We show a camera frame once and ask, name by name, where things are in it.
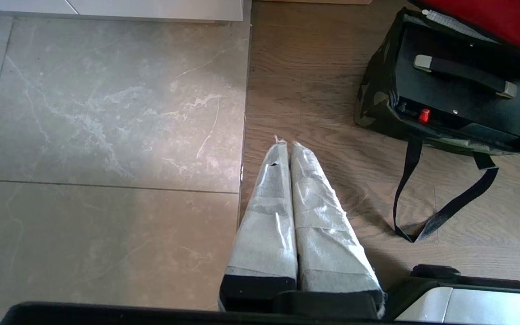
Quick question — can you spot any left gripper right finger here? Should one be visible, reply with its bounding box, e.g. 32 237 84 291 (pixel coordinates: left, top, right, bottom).
290 142 387 319

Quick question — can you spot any white cabinet plinth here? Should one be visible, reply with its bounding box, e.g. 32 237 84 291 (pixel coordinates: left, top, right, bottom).
0 0 244 22

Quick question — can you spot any red bag lid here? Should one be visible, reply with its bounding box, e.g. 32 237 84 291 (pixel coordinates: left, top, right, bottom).
408 0 520 58

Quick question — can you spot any camouflage bag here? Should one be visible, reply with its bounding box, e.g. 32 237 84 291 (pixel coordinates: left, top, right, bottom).
354 7 520 243

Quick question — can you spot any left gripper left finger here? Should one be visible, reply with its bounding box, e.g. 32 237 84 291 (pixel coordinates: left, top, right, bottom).
218 139 298 313

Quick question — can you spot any black case with handle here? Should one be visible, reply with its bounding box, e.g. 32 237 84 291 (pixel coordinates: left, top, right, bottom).
394 26 520 138

